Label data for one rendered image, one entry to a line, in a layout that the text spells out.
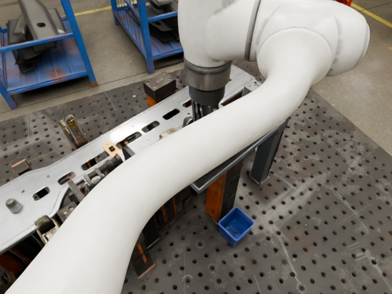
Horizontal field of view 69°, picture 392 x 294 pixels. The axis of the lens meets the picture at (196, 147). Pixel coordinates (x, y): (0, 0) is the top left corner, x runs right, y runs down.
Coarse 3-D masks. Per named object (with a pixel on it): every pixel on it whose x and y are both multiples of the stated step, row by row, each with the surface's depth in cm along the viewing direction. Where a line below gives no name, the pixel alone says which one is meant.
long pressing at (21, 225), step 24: (240, 72) 131; (144, 120) 111; (168, 120) 111; (96, 144) 103; (144, 144) 103; (48, 168) 97; (72, 168) 97; (0, 192) 90; (24, 192) 90; (0, 216) 85; (24, 216) 85; (0, 240) 81
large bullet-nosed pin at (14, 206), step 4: (8, 200) 83; (12, 200) 84; (16, 200) 85; (8, 204) 83; (12, 204) 83; (16, 204) 85; (20, 204) 87; (8, 208) 84; (12, 208) 84; (16, 208) 85; (20, 208) 86; (12, 212) 86; (16, 212) 86
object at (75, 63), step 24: (24, 0) 285; (0, 24) 310; (24, 24) 261; (48, 24) 259; (72, 24) 231; (0, 48) 222; (24, 48) 272; (48, 48) 258; (72, 48) 295; (0, 72) 264; (24, 72) 260; (48, 72) 269; (72, 72) 264
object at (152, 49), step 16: (112, 0) 335; (144, 0) 239; (160, 0) 271; (176, 0) 312; (128, 16) 339; (144, 16) 248; (160, 16) 256; (176, 16) 290; (128, 32) 313; (144, 32) 259; (160, 32) 314; (176, 32) 310; (144, 48) 283; (160, 48) 295; (176, 48) 289
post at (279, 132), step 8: (288, 120) 101; (280, 128) 100; (272, 136) 104; (280, 136) 108; (264, 144) 110; (272, 144) 106; (256, 152) 117; (264, 152) 112; (272, 152) 113; (256, 160) 120; (264, 160) 115; (272, 160) 119; (256, 168) 123; (264, 168) 118; (248, 176) 129; (256, 176) 126; (264, 176) 126
